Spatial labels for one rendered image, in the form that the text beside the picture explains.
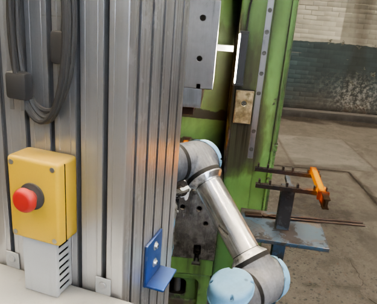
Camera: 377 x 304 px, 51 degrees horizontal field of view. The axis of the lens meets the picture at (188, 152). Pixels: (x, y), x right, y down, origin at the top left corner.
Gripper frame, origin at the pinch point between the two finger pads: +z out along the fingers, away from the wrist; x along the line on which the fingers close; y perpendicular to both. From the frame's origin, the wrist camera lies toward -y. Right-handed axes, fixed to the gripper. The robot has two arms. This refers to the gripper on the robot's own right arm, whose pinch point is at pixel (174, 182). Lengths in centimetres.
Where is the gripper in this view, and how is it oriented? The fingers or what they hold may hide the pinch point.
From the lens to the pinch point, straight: 172.4
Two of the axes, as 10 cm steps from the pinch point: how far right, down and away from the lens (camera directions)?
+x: 9.9, 1.0, -0.5
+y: -0.8, 9.5, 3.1
